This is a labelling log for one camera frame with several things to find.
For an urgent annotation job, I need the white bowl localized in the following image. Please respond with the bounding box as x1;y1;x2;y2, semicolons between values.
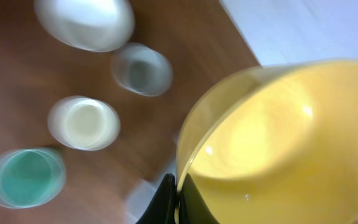
34;0;135;52

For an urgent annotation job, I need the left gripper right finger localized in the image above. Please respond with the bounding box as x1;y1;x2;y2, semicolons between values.
178;174;219;224

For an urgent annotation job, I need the yellow bowl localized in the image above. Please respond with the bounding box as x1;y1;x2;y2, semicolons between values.
177;60;358;223

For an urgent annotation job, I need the green cup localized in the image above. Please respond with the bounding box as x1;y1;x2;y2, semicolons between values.
0;147;67;209

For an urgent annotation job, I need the cream cup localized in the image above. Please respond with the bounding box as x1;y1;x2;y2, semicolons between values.
47;96;121;151

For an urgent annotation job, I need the grey translucent cup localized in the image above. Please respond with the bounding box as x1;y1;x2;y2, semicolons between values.
111;43;173;96

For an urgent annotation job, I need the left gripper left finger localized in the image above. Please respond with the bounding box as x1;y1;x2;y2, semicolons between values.
136;174;177;224

